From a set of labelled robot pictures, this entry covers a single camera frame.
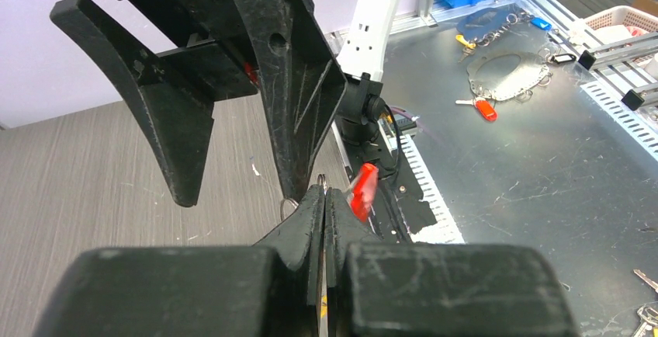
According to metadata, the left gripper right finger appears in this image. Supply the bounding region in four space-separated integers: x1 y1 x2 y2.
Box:
325 189 580 336

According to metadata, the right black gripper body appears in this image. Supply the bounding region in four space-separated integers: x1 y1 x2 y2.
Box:
128 0 258 101

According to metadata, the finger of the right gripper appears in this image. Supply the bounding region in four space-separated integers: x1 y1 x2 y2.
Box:
233 0 346 200
50 0 214 207

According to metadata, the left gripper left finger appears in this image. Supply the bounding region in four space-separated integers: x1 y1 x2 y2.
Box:
34 185 325 336

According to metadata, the red handled metal keyring holder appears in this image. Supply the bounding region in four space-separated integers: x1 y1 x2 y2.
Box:
279 163 379 228

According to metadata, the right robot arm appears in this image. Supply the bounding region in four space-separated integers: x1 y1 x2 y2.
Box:
50 0 398 207

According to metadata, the grey metal keyring holder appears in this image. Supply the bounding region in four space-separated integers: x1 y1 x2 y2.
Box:
466 51 552 102

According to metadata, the yellow key on holder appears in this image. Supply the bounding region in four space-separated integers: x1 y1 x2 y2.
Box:
455 34 477 63

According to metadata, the red tagged key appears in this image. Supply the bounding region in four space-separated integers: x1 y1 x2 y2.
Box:
455 97 497 122

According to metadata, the blue tag on holder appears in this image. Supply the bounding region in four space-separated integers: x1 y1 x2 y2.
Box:
530 16 552 31

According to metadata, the black tagged key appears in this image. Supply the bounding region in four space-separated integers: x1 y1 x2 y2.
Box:
545 53 578 65

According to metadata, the white basket at edge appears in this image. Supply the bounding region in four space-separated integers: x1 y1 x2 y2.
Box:
584 5 657 44

